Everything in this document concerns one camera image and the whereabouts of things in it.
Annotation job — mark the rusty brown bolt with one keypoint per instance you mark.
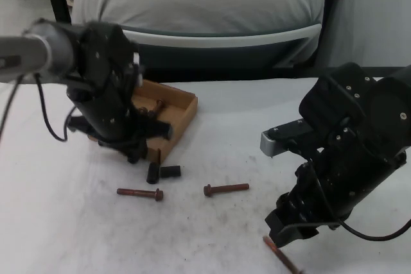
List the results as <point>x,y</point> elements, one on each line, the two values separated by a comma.
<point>139,193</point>
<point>226,188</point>
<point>282,251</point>

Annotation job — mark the black sleeve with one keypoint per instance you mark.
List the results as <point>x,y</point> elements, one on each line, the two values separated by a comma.
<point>171,171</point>
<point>153,173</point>

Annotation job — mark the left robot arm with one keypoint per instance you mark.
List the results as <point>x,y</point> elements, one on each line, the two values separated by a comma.
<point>96,62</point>

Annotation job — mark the cardboard box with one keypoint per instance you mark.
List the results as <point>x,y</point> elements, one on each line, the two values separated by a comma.
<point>180,110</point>

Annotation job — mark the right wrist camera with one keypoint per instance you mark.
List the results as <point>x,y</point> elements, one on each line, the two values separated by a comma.
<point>279,140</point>

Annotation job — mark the bolt assembled in black sleeve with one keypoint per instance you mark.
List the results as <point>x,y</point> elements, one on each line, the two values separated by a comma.
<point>146,112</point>
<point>159,106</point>

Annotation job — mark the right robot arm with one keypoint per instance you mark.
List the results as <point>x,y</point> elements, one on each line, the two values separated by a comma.
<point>359,133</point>

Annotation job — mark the chair with white rim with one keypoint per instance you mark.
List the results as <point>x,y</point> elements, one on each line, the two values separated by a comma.
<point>224,46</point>

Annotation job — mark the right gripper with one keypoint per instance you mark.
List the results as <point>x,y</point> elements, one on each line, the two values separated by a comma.
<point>308,190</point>

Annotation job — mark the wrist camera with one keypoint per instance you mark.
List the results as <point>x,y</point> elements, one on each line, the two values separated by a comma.
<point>279,140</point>
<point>159,128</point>

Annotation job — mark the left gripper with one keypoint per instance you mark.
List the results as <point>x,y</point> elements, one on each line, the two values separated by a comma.
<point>133,149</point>

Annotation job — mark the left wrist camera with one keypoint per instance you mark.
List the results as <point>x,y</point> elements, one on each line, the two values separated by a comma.
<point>159,128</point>

